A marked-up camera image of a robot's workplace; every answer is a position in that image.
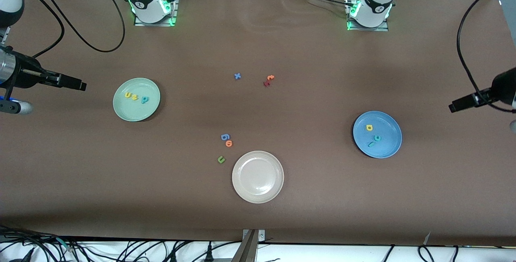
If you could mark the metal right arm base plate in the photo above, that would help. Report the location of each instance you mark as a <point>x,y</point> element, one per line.
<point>174,12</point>

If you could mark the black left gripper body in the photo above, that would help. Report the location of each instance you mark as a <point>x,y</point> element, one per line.
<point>501,86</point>

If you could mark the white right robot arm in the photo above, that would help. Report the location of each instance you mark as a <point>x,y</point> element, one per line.
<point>145,0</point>

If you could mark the green foam letter u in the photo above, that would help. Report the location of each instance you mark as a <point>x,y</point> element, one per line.
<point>219,159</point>

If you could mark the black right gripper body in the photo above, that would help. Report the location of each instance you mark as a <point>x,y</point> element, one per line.
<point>25,73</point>

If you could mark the blue foam letter g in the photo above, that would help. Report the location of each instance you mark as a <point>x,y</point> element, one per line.
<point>225,137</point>

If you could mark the blue round plate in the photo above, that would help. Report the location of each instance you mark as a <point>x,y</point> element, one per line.
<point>387,145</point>

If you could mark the teal foam letter p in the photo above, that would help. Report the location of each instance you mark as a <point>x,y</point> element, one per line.
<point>144,100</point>

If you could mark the pale green round plate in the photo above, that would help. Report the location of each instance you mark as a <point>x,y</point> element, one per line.
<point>133,111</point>

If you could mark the metal table edge bracket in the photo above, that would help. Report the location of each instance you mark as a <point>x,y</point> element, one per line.
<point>250,250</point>

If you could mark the beige round plate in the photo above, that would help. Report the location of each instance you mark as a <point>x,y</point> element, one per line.
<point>258,177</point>

